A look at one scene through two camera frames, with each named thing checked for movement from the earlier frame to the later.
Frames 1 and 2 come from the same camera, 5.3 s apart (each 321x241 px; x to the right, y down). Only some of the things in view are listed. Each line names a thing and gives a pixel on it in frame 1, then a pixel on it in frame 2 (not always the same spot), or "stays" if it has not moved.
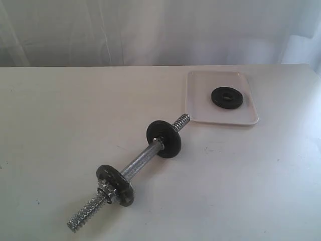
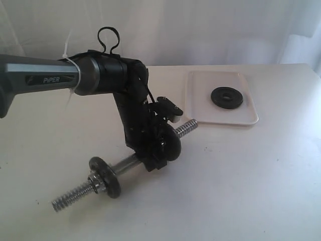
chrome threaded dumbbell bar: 151,149 to 128,163
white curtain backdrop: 90,33 stays
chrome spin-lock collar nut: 108,193 to 97,183
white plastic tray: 219,97 stays
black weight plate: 227,98 stays
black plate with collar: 124,191 to 111,181
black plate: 172,139 stays
